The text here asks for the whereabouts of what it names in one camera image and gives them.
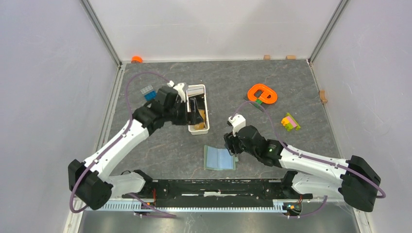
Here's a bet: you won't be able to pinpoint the purple cable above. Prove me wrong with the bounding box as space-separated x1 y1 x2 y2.
69 71 171 214
231 101 387 199

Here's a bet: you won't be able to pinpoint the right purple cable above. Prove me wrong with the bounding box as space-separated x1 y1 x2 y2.
231 101 387 199

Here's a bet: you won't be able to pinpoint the orange curved track piece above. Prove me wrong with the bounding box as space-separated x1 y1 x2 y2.
246 83 278 104

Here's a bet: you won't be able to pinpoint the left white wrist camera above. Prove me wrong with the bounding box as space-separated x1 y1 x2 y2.
167 81 188 102

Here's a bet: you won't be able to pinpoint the orange tape roll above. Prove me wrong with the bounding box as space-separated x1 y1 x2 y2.
131 56 143 63

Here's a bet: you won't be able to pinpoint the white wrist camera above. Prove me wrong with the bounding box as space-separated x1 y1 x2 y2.
228 114 246 136
167 81 188 102

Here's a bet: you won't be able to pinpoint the gold cards in tray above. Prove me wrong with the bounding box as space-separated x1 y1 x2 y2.
193 109 206 131

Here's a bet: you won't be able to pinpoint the pink yellow green brick stack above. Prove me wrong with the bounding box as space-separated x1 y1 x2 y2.
281 113 301 132

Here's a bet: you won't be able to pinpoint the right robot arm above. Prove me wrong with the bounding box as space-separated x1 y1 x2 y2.
223 126 383 212

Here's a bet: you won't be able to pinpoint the curved wooden piece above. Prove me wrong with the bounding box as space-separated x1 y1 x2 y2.
319 90 328 104

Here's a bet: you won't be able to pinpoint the blue grey lego bricks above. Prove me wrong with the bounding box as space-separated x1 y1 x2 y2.
140 85 157 101

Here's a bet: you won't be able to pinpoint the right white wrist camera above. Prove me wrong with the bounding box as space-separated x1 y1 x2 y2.
228 114 246 136

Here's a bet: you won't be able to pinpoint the white rectangular tray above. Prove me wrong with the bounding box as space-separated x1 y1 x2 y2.
187 84 210 135

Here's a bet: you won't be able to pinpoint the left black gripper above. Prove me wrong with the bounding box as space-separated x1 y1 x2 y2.
164 98 204 126

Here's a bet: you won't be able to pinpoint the wooden block right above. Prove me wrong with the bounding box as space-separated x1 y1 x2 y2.
286 55 296 60

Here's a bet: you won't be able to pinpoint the green card holder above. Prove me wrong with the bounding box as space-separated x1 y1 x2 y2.
204 145 237 171

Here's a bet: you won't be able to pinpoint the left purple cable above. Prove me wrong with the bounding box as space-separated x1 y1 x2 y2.
69 71 171 214

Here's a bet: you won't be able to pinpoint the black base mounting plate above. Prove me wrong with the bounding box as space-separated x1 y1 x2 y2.
136 179 313 200

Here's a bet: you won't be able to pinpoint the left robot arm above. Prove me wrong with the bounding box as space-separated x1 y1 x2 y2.
68 83 205 210

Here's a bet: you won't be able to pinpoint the aluminium frame rail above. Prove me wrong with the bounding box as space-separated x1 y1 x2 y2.
97 195 297 213

